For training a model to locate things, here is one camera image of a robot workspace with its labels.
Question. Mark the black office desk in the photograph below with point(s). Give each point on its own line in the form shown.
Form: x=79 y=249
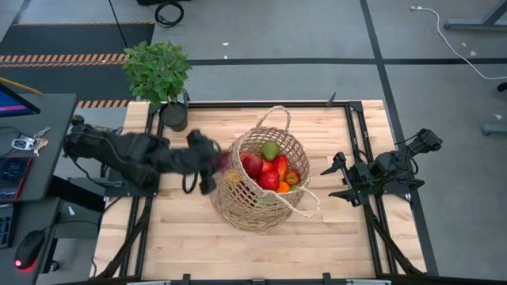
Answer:
x=51 y=118

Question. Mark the grey metal stand foot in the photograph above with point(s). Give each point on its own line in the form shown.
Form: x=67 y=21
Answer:
x=475 y=24
x=495 y=129

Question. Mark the small black round object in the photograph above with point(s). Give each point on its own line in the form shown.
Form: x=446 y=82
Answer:
x=77 y=118

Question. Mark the red pomegranate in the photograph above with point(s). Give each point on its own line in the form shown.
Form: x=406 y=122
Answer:
x=252 y=165

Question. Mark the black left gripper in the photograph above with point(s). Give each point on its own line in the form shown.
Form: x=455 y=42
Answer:
x=200 y=156

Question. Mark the red orange mango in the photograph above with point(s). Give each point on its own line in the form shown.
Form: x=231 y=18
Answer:
x=281 y=164

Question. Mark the tablet in red case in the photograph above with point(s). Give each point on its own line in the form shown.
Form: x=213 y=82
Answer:
x=14 y=174

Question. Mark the black computer mouse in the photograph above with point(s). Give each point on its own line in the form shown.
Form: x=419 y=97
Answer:
x=28 y=249

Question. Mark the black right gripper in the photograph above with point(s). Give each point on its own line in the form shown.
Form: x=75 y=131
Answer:
x=362 y=176

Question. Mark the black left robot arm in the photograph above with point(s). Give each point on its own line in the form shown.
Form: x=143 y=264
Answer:
x=130 y=150

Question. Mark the green potted plant black pot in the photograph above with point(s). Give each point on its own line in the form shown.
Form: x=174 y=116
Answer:
x=156 y=71

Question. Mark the black caster wheel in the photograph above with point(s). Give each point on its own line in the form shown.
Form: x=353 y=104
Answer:
x=503 y=86

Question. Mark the bunch of keys with fob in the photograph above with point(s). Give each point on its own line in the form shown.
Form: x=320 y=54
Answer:
x=24 y=143

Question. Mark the black aluminium rig frame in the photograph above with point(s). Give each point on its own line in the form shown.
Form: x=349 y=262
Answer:
x=237 y=105

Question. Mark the orange citrus fruit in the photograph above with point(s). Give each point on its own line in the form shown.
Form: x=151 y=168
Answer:
x=283 y=187

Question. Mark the round bright red fruit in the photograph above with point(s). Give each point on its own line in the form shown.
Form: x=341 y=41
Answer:
x=269 y=181

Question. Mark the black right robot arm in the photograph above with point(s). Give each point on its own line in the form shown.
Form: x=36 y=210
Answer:
x=400 y=162

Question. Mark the black keyboard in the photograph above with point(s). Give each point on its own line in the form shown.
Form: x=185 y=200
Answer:
x=4 y=229

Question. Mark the purple grape bunch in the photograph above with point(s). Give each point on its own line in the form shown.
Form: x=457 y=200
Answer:
x=223 y=160

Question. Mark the black hazard-striped floor mat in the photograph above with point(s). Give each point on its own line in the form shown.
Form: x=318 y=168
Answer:
x=59 y=39

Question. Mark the green pear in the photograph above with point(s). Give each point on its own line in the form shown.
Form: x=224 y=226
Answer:
x=270 y=150

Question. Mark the dark computer monitor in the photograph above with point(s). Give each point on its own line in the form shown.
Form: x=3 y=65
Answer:
x=12 y=105

